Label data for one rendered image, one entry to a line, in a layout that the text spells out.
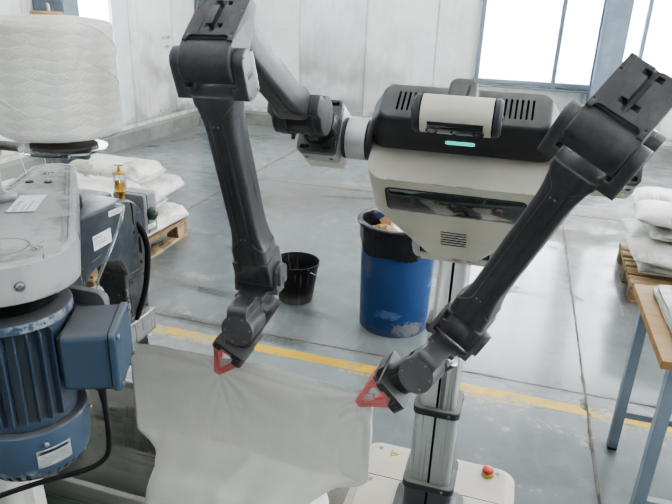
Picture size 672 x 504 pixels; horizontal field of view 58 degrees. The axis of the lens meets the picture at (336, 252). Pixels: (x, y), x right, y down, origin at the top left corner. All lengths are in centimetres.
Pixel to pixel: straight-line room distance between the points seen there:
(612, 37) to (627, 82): 770
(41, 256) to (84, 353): 14
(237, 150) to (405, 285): 250
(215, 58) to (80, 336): 40
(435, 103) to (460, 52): 782
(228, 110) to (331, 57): 848
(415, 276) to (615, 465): 130
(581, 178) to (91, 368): 67
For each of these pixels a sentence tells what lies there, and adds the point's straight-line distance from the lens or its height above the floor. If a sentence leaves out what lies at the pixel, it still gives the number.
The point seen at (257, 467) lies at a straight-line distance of 129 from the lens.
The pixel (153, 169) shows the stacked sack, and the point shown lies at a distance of 472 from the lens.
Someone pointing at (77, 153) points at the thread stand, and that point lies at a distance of 92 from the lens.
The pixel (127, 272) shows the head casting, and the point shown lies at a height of 119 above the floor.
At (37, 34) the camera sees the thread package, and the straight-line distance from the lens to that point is 87.
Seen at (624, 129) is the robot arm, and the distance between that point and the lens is 77.
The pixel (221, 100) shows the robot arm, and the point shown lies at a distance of 87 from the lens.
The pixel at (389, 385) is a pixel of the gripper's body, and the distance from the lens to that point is 104.
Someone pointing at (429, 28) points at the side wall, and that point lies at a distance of 901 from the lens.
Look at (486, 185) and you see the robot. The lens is 128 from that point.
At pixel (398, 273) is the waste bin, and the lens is 329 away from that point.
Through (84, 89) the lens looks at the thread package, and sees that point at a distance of 88.
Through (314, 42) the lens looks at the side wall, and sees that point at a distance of 941.
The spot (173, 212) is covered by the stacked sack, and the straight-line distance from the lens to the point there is 478.
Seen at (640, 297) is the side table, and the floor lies 75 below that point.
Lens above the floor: 170
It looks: 21 degrees down
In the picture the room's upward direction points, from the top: 2 degrees clockwise
